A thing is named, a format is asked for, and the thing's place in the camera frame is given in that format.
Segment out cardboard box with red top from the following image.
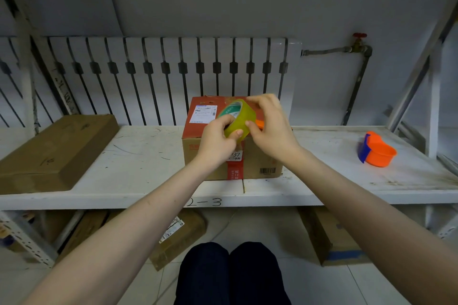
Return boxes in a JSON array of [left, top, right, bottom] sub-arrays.
[[182, 96, 284, 181]]

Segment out orange and blue tape dispenser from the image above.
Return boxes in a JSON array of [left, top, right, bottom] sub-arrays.
[[358, 131, 398, 168]]

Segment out white metal shelf rack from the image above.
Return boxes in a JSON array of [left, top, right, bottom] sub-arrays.
[[0, 0, 458, 269]]

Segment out person's left forearm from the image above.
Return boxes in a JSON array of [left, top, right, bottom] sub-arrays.
[[21, 157, 224, 305]]

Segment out person's left hand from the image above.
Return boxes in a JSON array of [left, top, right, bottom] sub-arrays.
[[195, 114, 244, 170]]

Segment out brown box with blue tape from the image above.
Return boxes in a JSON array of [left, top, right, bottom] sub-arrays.
[[298, 206, 373, 267]]

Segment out yellow packing tape roll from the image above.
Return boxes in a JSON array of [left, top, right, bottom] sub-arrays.
[[217, 98, 257, 143]]

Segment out person's right hand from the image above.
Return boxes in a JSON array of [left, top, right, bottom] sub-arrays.
[[245, 93, 303, 167]]

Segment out plain brown cardboard box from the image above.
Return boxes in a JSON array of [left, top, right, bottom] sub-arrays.
[[55, 210, 110, 263]]

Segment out person's right forearm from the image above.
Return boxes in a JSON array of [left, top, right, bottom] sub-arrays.
[[283, 146, 458, 305]]

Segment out brown box with white label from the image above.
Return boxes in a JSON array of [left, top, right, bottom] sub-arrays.
[[149, 208, 208, 272]]

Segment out white radiator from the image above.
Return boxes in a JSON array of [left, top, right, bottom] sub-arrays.
[[0, 36, 303, 127]]

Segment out grey pipe with red valve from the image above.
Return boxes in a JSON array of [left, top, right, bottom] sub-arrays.
[[302, 32, 373, 126]]

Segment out flat brown cardboard box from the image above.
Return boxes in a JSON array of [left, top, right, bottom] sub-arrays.
[[0, 114, 120, 195]]

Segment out person's legs in dark trousers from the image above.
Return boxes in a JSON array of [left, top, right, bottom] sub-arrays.
[[174, 242, 292, 305]]

